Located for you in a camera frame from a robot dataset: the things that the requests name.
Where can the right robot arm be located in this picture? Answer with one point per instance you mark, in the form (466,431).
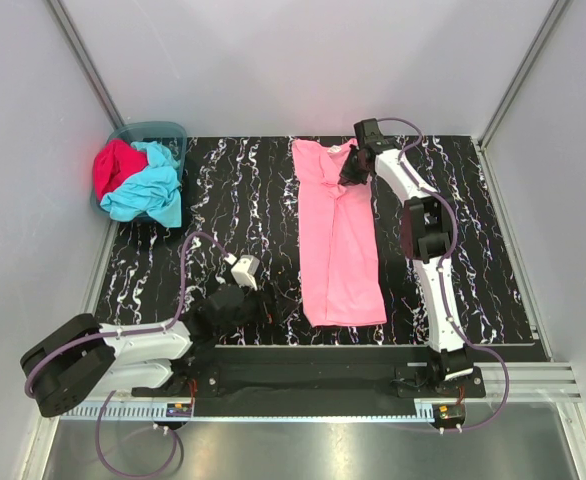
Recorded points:
(428,237)

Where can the aluminium frame rail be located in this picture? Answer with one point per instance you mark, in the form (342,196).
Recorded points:
(531,382)

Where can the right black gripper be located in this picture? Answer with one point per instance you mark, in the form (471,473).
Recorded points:
(346,177)

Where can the red t shirt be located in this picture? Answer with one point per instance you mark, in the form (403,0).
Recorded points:
(114,164)

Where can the teal plastic basket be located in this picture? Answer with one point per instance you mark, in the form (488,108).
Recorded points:
(169,134)

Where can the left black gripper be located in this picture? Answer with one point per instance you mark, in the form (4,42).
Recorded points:
(262,312)

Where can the right corner aluminium post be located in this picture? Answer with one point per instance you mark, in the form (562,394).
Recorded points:
(550,23)

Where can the cyan t shirt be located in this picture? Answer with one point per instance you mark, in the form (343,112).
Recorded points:
(154,192)

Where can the pink t shirt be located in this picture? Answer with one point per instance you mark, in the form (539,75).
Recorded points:
(339,266)

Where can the corner aluminium post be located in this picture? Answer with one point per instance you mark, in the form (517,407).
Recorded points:
(550,23)
(71,34)

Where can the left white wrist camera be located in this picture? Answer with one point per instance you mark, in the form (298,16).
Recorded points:
(243,269)

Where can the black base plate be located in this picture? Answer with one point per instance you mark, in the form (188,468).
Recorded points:
(311,381)

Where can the left corner aluminium post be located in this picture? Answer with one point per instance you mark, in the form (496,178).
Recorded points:
(71,34)

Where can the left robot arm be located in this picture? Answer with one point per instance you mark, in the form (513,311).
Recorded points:
(84,357)

